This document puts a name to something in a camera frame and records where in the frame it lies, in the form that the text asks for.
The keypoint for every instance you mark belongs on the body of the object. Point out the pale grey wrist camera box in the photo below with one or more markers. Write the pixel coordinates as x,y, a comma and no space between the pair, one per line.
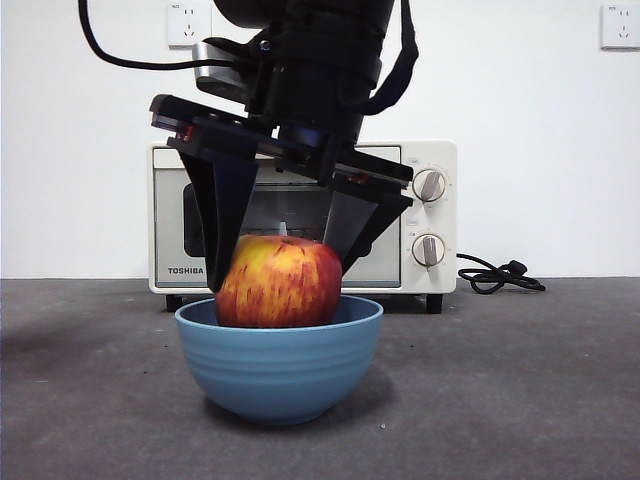
215,70

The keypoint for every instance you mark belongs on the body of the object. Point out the large beige oven knob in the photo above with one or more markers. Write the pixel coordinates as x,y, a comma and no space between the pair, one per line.
430,186

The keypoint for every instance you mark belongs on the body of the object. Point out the small beige oven knob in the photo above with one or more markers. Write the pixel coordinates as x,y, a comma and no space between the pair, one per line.
429,250

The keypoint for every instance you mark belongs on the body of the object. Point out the blue ribbed bowl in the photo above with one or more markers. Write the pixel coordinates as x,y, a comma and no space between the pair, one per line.
280,370

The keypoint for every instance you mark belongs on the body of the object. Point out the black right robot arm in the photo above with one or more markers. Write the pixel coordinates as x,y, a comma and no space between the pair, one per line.
325,55

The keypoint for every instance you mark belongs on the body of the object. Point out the cream Toshiba toaster oven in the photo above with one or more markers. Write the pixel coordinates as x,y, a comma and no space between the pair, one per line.
445,220

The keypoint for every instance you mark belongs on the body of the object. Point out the white wall socket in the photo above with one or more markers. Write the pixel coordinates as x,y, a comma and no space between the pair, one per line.
620,27
182,27

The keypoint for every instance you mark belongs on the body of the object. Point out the red yellow apple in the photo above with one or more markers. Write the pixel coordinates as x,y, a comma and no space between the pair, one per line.
280,285

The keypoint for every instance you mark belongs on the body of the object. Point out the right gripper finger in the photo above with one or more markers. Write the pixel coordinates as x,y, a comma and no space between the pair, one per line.
220,200
367,220

